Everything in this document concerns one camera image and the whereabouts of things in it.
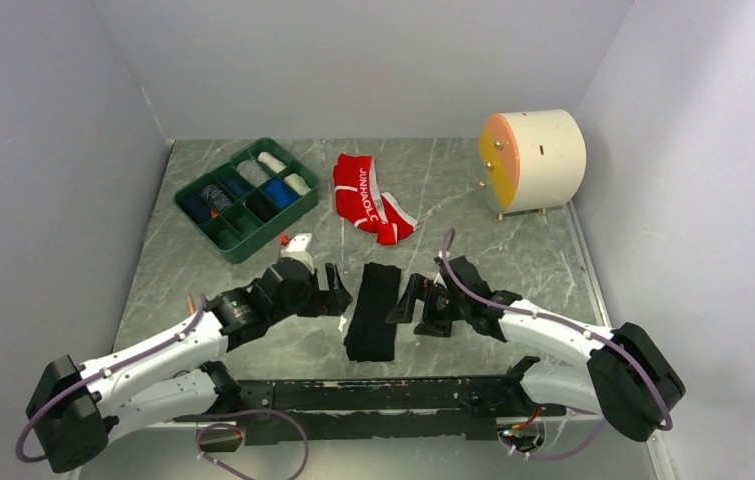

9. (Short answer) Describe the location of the navy blue rolled sock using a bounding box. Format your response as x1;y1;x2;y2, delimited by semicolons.
222;176;253;199

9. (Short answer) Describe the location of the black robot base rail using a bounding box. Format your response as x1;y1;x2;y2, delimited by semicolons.
180;375;565;446

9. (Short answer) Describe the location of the dark striped rolled sock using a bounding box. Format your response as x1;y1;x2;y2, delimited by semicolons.
200;184;234;213

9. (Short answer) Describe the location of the cream round cabinet orange front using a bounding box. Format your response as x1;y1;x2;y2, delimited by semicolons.
478;109;587;217

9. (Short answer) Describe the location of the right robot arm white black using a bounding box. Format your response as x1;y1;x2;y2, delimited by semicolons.
386;256;686;441

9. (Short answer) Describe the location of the black underwear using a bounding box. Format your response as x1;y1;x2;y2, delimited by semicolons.
343;262;401;362

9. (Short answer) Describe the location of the black rolled sock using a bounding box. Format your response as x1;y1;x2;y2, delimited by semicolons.
244;192;280;224

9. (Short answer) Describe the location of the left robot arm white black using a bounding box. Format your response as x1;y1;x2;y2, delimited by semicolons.
15;258;353;473

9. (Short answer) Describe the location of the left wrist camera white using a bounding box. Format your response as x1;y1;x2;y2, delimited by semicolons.
277;233;314;270

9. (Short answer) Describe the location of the dark blue rolled sock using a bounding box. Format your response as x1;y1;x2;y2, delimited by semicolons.
179;193;215;225

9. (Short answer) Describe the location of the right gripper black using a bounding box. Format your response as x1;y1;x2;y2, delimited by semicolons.
386;273;470;338

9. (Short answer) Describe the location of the red white underwear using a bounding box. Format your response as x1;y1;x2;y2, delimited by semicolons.
332;153;418;246

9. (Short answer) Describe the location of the green compartment organizer tray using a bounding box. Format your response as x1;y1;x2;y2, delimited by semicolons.
173;137;320;264

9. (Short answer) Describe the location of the white rolled sock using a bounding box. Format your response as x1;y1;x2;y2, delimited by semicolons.
257;152;287;174

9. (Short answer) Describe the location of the bright blue rolled sock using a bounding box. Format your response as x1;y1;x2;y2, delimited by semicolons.
264;177;300;209

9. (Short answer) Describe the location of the grey striped rolled sock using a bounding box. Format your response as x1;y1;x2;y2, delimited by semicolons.
236;159;272;188

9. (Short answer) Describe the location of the cream rolled sock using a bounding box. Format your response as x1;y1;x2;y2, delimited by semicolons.
284;173;311;196

